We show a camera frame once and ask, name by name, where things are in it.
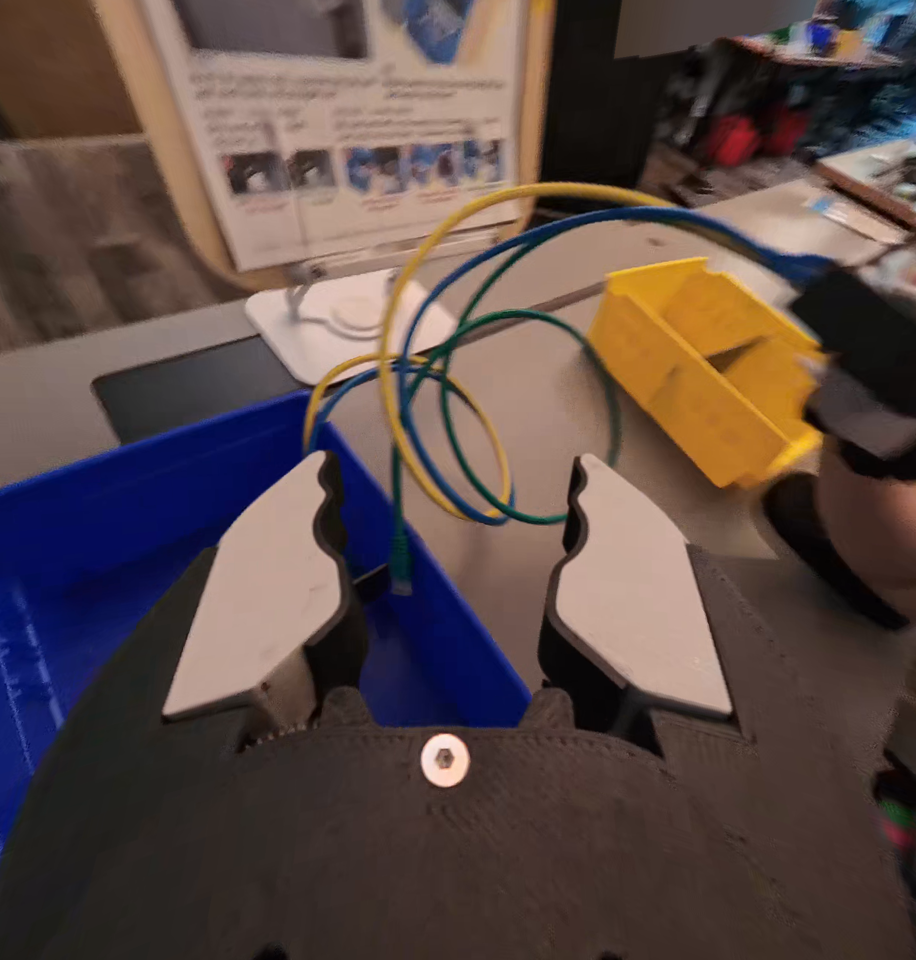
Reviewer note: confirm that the blue plastic bin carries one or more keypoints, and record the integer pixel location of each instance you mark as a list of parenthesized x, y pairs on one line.
[(90, 540)]

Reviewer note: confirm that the large black bin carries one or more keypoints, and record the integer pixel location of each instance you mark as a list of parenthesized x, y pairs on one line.
[(593, 90)]

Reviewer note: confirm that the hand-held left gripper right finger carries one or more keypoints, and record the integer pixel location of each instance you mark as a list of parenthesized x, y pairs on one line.
[(638, 600)]

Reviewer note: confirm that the person's right hand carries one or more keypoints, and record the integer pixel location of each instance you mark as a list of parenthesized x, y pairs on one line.
[(893, 540)]

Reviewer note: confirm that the colourful patterned clothing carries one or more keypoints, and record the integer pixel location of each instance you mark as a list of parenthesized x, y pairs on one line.
[(912, 832)]

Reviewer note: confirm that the black bin divider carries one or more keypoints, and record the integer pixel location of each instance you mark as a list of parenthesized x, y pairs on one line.
[(735, 352)]

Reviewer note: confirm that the yellow plastic bin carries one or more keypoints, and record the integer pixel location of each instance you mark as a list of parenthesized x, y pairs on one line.
[(690, 405)]

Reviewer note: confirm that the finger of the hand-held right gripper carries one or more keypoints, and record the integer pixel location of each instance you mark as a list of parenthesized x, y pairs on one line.
[(870, 412)]

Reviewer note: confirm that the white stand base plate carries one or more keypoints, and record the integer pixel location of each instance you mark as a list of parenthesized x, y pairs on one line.
[(338, 330)]

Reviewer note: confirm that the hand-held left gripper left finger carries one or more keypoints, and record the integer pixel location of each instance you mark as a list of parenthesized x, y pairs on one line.
[(255, 600)]

